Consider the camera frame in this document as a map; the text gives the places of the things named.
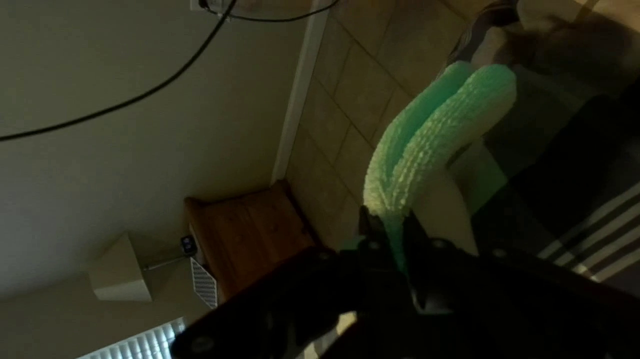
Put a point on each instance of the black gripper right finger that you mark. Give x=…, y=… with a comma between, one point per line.
x=420, y=260

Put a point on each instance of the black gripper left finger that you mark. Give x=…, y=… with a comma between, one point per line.
x=375, y=230

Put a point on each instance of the cream towel with stripes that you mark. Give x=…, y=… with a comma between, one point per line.
x=432, y=132

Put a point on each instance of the wooden nightstand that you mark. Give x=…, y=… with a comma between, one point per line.
x=250, y=236

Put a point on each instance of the plaid bed blanket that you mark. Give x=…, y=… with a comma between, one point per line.
x=572, y=152

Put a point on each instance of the white lamp shade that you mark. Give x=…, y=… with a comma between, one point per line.
x=122, y=270

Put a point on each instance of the white window blinds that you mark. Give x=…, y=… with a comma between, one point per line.
x=143, y=341

